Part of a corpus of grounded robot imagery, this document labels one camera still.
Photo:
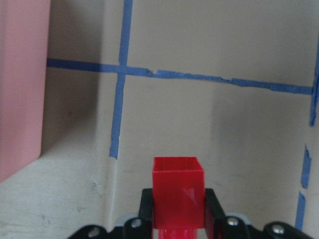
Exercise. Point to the pink plastic box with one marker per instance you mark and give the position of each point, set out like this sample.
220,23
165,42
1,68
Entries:
24,26

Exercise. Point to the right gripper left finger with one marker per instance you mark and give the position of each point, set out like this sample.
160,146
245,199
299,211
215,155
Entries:
141,226

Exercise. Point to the brown paper table cover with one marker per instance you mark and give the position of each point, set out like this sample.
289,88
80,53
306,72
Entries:
231,82

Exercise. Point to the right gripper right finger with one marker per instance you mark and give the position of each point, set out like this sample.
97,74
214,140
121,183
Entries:
220,226

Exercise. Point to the red toy block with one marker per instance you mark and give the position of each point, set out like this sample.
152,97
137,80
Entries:
178,197

